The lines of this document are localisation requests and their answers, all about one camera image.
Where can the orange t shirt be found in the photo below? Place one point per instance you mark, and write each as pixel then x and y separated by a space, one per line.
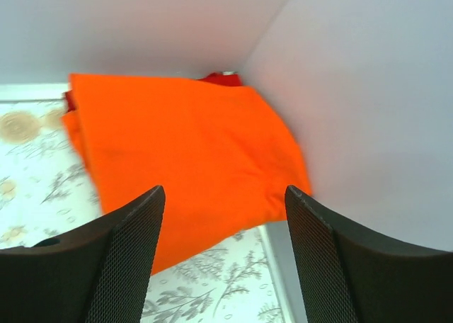
pixel 223 156

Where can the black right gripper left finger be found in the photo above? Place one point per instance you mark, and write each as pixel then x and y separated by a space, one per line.
pixel 98 272

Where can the folded red t shirt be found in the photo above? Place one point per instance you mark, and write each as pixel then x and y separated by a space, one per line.
pixel 217 78

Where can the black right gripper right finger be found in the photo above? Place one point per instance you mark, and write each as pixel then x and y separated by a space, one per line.
pixel 350 273

